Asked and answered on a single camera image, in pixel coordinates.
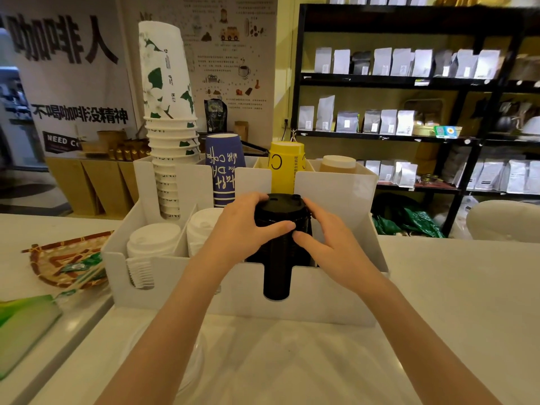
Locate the person's left hand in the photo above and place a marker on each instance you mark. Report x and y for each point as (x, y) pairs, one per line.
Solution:
(232, 231)

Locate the person's right hand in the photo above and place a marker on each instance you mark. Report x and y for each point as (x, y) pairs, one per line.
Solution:
(341, 253)

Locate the person's right thumb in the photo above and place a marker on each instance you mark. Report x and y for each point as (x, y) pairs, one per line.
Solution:
(304, 241)

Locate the person's left thumb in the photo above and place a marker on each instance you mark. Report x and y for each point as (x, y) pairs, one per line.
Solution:
(276, 231)

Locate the black cup lid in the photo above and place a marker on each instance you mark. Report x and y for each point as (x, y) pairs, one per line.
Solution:
(280, 208)

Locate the person's right forearm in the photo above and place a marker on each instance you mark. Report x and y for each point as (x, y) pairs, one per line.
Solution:
(422, 345)

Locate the person's left forearm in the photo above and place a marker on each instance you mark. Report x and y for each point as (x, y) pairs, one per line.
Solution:
(168, 333)

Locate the stack of black lids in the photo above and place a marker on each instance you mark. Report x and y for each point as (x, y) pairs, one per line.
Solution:
(277, 269)

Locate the white cup organizer holder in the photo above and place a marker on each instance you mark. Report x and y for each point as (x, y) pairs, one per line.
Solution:
(320, 291)

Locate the stack of yellow paper cups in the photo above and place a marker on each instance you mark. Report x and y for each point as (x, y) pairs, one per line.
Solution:
(287, 166)

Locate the stack of white cup lids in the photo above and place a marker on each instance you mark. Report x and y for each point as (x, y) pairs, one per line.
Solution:
(201, 231)
(149, 248)

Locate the stack of blue paper cups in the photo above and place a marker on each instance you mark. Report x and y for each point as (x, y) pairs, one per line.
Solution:
(223, 168)

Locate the stack of brown paper cups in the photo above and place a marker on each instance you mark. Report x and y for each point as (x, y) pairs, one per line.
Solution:
(337, 163)

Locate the small brown box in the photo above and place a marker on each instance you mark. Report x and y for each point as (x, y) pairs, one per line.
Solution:
(241, 130)

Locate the green plastic bag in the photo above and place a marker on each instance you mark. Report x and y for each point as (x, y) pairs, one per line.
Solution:
(413, 221)

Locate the row of white coffee bags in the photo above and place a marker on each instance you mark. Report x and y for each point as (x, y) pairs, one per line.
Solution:
(350, 120)
(502, 175)
(405, 63)
(400, 172)

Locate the black coffee bag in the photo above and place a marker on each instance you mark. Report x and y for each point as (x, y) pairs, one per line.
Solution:
(216, 115)

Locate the cream round tin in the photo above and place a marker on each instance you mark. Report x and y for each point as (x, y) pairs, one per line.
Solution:
(423, 130)

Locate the row of small gold jars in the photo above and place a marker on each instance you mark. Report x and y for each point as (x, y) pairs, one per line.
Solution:
(128, 151)

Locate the stack of green-print white cups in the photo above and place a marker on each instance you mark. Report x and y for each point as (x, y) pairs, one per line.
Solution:
(166, 92)

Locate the illustrated coffee poster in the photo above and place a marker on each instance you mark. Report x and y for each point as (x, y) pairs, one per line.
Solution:
(228, 50)

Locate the green packets bundle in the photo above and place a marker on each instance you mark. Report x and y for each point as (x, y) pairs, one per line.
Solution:
(82, 265)

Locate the black metal shelf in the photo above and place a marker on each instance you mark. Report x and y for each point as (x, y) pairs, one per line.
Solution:
(472, 82)

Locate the woven bamboo tray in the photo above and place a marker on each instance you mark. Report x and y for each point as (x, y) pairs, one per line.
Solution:
(46, 261)

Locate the dark teapot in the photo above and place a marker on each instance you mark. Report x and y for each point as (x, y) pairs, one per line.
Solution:
(506, 124)

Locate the white poster with black characters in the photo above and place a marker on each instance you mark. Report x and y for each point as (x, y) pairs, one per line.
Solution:
(76, 80)

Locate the green and white box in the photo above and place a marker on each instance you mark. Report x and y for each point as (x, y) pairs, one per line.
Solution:
(23, 328)

